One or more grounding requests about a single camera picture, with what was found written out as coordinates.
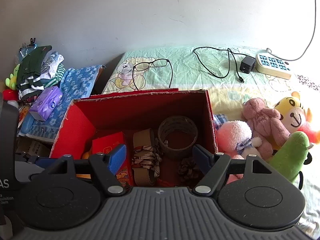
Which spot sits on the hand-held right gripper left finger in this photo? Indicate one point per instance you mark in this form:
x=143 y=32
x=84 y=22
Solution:
x=117 y=158

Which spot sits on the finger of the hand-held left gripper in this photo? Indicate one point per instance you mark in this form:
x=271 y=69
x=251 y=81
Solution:
x=47 y=162

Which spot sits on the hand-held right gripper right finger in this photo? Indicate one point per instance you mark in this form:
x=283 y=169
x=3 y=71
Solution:
x=202 y=157

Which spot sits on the pine cone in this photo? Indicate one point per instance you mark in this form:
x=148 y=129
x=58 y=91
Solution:
x=187 y=168

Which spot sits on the small red gift box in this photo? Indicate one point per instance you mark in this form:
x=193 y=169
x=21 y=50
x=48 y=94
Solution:
x=107 y=140

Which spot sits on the clear packing tape roll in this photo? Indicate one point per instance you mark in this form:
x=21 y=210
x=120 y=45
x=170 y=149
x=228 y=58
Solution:
x=175 y=152

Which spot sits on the beige box with patterned scarf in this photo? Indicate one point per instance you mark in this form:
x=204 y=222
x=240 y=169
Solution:
x=142 y=137

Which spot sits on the red cardboard box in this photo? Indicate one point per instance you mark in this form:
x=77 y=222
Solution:
x=140 y=107

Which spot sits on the light blue pack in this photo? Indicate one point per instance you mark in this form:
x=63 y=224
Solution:
x=26 y=122

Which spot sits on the pink and white plush toy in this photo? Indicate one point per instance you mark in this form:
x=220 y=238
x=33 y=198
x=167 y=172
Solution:
x=232 y=135

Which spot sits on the blue plaid cloth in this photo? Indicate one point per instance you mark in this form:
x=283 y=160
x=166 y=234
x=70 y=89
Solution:
x=220 y=121

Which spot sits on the purple tissue pack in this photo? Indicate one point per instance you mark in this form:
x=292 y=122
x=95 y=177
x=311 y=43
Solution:
x=46 y=100

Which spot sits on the dark striped garment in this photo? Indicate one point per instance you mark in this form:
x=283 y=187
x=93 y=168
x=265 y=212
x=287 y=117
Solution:
x=30 y=85

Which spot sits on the green and red plush toy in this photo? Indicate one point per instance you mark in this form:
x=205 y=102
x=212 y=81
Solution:
x=12 y=80

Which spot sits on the pink bear plush toy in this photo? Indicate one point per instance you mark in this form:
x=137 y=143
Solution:
x=265 y=120

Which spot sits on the dark green garment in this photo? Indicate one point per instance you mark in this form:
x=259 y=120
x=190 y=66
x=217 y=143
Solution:
x=31 y=65

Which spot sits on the green striped garment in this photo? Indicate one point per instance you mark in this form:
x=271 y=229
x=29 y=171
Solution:
x=56 y=76

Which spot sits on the blue floral towel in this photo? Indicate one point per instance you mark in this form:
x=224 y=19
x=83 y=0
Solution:
x=75 y=85

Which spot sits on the white patterned cloth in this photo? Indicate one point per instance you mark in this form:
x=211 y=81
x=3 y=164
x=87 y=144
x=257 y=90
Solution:
x=53 y=60

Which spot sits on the black eyeglasses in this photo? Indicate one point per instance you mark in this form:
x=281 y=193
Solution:
x=142 y=66

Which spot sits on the yellow tiger plush toy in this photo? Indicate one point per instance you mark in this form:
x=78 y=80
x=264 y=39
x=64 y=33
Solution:
x=292 y=112

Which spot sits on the black charger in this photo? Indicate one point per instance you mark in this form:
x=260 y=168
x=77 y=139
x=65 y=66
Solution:
x=247 y=65

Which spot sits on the cream power strip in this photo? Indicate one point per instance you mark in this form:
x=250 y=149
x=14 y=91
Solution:
x=272 y=71

